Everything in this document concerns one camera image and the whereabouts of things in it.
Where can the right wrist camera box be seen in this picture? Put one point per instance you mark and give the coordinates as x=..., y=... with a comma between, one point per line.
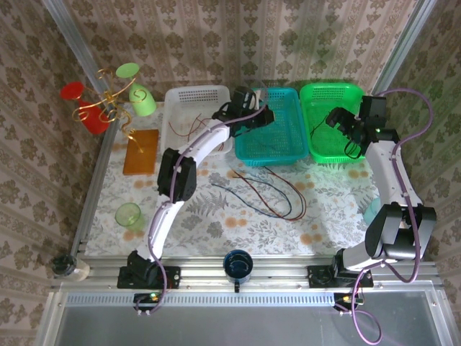
x=374, y=107

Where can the green plastic basket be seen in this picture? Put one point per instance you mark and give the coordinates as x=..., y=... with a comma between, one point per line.
x=324, y=97

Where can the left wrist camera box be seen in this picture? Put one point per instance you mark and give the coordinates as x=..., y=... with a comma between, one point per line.
x=244, y=99

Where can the dark blue cup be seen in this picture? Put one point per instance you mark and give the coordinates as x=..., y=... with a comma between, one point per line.
x=237, y=266

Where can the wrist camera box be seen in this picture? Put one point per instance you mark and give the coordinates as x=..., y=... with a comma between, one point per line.
x=374, y=107
x=244, y=99

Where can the red plastic goblet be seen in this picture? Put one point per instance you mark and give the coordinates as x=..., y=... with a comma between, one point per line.
x=94, y=120

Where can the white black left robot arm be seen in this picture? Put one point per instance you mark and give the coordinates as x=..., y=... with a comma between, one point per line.
x=212, y=138

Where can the teal plastic basket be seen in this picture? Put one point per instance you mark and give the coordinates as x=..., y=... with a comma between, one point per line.
x=284, y=108

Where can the small controller board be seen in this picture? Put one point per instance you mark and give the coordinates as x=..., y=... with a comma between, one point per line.
x=347, y=301
x=147, y=301

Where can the light blue cup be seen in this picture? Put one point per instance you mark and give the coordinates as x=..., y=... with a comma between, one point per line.
x=369, y=214

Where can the transparent green cup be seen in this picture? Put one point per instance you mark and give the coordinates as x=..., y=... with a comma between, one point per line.
x=129, y=216

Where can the white plastic basket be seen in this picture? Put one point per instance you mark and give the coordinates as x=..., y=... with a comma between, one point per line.
x=180, y=106

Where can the green plastic goblet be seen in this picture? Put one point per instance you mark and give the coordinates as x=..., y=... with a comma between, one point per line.
x=142, y=102

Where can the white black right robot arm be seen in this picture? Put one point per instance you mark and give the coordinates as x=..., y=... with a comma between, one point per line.
x=389, y=169

